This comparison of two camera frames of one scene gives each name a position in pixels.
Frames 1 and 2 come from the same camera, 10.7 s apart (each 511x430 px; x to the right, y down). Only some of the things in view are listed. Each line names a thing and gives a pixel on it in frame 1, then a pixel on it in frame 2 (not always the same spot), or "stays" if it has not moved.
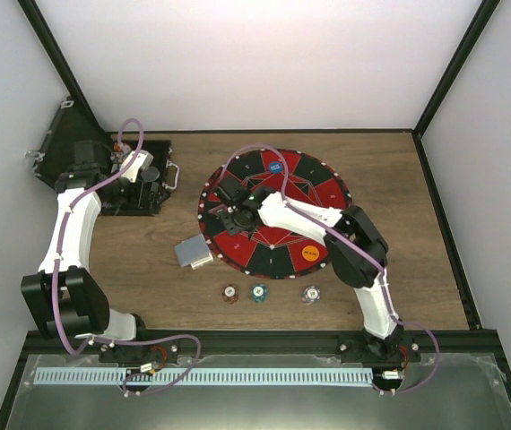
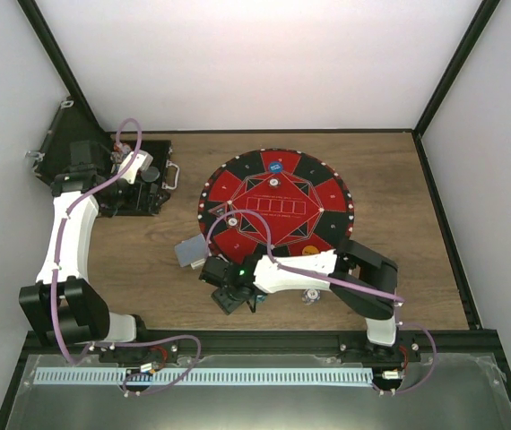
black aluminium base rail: x=447 y=343 stays
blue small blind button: x=275 y=167 stays
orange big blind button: x=310 y=253 stays
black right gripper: x=229 y=226 → x=227 y=304
